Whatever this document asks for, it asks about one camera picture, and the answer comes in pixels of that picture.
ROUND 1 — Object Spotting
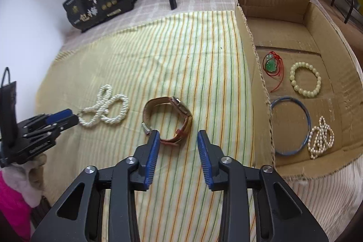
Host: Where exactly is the brown leather wrist watch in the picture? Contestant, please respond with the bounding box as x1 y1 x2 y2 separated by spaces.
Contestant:
141 96 193 146

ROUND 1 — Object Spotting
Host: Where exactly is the twisted white pearl necklace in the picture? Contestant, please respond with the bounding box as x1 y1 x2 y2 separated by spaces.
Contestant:
77 83 130 128

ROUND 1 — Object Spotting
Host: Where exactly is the blue thin bangle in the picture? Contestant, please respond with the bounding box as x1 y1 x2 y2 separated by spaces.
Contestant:
271 96 311 157

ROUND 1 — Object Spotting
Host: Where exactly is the green pendant red cord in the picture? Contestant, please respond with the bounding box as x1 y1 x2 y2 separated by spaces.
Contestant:
262 50 286 94

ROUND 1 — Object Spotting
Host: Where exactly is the small white pearl bracelet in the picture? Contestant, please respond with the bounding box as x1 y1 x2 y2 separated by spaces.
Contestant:
306 115 335 160

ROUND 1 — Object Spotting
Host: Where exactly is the cream bead bracelet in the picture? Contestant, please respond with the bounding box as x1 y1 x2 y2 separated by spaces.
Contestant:
288 61 323 98

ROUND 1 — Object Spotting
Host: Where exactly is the pink left sleeve forearm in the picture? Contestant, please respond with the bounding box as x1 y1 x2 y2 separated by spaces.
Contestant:
1 173 31 241

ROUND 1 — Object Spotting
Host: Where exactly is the left hand white glove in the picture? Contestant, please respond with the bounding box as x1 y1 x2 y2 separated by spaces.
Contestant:
1 153 47 208

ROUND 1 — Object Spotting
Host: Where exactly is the yellow striped cloth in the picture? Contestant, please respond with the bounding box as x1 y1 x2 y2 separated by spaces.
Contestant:
35 10 363 242

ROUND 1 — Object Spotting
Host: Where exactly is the open cardboard box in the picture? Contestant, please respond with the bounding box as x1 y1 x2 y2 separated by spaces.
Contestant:
235 0 362 179

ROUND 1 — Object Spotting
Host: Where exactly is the black printed gift bag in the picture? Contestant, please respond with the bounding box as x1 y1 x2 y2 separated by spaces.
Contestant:
63 0 137 32

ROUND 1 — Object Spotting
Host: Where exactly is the checked beige bed sheet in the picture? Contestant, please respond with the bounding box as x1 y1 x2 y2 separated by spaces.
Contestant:
61 0 234 51

